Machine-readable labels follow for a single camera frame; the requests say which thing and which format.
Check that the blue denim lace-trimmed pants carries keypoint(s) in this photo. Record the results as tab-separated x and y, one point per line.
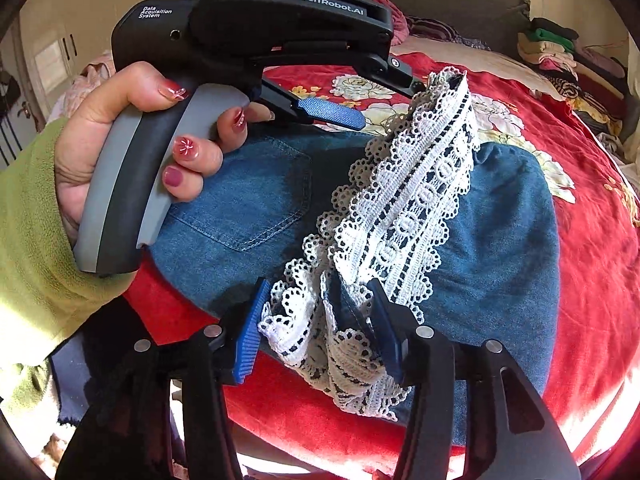
500	240

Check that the red floral blanket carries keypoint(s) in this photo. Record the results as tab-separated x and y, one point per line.
590	260

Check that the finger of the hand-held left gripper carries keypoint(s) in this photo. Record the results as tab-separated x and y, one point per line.
392	65
330	110

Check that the person's left hand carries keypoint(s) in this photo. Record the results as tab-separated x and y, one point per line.
95	125

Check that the beige bed sheet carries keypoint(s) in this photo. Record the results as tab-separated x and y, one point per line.
480	60

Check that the pink blanket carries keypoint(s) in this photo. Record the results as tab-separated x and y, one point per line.
398	20

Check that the striped purple cloth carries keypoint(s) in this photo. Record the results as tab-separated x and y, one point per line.
432	29

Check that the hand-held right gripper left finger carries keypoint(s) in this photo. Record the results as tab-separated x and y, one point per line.
249	332

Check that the peach and white cloth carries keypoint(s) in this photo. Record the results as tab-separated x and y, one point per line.
95	75

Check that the pile of folded clothes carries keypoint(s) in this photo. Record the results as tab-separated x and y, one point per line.
565	60

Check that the grey headboard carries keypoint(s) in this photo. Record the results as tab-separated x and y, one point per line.
450	5

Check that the cream wardrobe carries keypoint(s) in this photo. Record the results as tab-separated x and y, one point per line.
50	60

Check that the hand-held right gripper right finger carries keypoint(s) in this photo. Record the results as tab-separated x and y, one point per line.
386	332

